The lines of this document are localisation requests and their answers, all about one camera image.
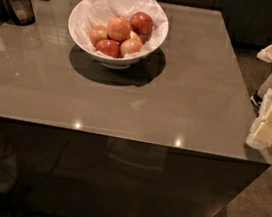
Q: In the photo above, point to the red-yellow apple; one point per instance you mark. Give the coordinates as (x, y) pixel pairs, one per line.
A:
(119, 28)

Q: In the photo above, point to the dark red right apple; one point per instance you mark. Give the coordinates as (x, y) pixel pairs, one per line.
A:
(141, 22)

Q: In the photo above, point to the small hidden yellow apple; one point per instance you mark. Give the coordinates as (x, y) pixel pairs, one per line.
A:
(135, 36)

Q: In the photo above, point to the front right yellow apple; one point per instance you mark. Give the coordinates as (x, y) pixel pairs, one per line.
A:
(130, 46)

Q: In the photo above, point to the front red apple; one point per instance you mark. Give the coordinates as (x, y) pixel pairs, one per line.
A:
(108, 47)

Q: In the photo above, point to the left yellow-red apple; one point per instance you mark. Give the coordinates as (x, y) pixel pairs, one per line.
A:
(98, 33)

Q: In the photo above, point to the white ceramic bowl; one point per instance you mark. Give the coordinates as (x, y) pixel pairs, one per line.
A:
(115, 62)

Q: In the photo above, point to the black white sneaker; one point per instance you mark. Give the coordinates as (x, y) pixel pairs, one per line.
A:
(256, 100)

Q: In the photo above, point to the dark container with scoop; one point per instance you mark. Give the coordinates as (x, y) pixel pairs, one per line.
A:
(21, 12)

